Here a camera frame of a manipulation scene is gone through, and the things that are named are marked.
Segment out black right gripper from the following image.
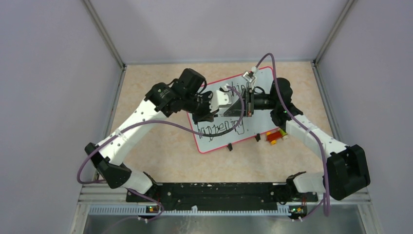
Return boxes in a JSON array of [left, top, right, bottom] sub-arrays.
[[224, 88, 277, 118]]

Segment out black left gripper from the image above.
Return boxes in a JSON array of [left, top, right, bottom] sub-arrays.
[[183, 91, 220, 125]]

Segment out pink framed whiteboard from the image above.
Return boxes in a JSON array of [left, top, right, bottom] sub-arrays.
[[187, 74, 278, 153]]

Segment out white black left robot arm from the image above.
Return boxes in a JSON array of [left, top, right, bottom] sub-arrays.
[[85, 68, 229, 202]]

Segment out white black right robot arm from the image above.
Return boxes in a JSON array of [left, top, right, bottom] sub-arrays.
[[223, 78, 371, 201]]

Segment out green lego brick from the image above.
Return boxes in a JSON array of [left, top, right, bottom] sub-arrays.
[[279, 129, 287, 136]]

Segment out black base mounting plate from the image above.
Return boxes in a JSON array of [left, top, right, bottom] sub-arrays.
[[145, 182, 319, 211]]

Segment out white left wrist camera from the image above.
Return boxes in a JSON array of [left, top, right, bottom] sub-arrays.
[[209, 84, 232, 113]]

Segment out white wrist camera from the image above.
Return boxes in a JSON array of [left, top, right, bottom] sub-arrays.
[[242, 66, 259, 89], [209, 84, 232, 113]]

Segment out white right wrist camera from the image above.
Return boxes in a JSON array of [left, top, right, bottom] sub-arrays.
[[242, 66, 259, 89]]

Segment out aluminium frame rail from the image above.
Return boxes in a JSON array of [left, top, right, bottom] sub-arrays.
[[70, 182, 384, 234]]

